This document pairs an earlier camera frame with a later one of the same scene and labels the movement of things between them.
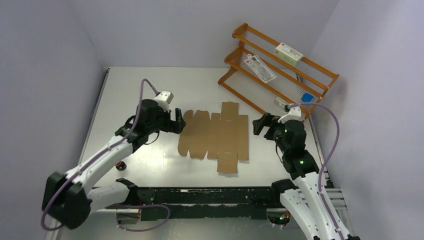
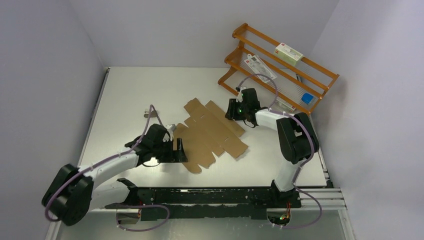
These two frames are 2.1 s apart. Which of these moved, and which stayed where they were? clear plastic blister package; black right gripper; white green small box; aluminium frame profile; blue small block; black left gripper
Moved: black left gripper; black right gripper
Stayed: clear plastic blister package; blue small block; aluminium frame profile; white green small box
